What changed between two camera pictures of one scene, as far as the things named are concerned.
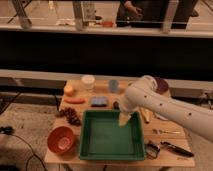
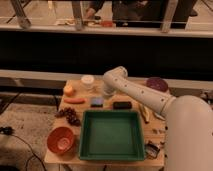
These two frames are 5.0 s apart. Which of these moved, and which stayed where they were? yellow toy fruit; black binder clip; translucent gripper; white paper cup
Moved: translucent gripper
Stayed: black binder clip; white paper cup; yellow toy fruit
